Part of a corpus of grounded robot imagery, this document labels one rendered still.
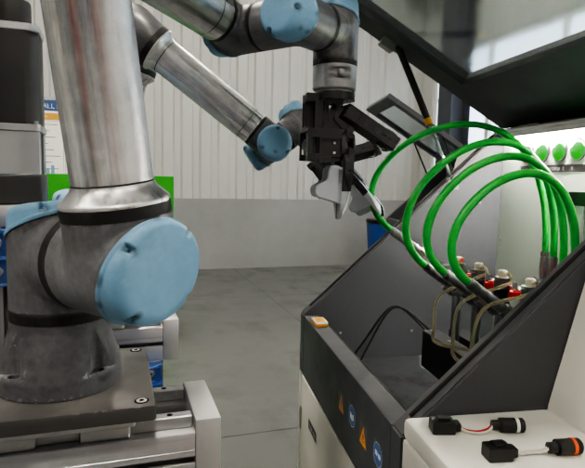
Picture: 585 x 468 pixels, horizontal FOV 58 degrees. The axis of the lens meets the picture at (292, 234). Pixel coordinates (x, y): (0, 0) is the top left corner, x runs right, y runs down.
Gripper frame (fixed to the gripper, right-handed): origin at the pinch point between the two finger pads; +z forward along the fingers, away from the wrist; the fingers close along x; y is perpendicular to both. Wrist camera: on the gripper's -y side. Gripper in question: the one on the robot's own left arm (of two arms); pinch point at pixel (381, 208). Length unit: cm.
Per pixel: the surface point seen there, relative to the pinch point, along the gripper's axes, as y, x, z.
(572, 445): -3, 41, 51
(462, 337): 3.9, -2.8, 32.4
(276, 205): 161, -567, -287
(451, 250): -6.8, 29.7, 22.2
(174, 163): 217, -460, -386
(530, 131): -37.6, -19.1, 3.1
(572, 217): -24.6, 18.9, 28.2
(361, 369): 20.3, 16.5, 27.1
